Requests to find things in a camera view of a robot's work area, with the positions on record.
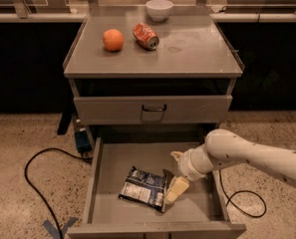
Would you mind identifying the black cable right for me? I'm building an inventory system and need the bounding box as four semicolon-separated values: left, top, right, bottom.
218;169;267;219

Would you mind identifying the blue chip bag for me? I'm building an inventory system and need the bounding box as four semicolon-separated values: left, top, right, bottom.
119;166;166;212

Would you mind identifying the grey top drawer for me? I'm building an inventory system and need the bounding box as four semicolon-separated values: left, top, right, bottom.
74;96;232;124

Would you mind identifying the black cable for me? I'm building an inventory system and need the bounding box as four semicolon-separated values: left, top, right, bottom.
23;147;94;239
218;169;267;219

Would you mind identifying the open grey middle drawer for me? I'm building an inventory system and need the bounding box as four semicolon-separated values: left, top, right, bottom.
68;139;246;239

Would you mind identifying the orange fruit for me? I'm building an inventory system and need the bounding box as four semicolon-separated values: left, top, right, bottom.
103;29;124;52

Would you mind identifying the white bowl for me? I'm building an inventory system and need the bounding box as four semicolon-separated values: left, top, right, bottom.
146;0;173;21

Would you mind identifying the crushed red soda can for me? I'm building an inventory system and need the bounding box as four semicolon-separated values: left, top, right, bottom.
133;23;159;51

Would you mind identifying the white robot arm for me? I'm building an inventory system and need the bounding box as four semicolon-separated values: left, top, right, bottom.
164;128;296;204

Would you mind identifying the blue power box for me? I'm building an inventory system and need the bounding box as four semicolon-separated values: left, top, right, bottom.
74;128;92;153

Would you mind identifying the white horizontal rail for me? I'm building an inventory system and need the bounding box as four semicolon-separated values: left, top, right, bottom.
0;13;296;23

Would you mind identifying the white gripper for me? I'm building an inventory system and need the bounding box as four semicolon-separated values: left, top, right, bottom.
164;144;213;204

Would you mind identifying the grey drawer cabinet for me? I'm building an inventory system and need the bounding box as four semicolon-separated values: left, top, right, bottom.
64;6;242;143

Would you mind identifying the blue tape cross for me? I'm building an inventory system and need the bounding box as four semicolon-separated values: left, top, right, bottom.
43;217;78;239

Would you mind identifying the black cable left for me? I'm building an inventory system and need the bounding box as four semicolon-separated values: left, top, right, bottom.
23;147;94;239

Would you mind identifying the black drawer handle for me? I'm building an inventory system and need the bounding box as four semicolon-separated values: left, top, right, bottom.
142;105;167;113

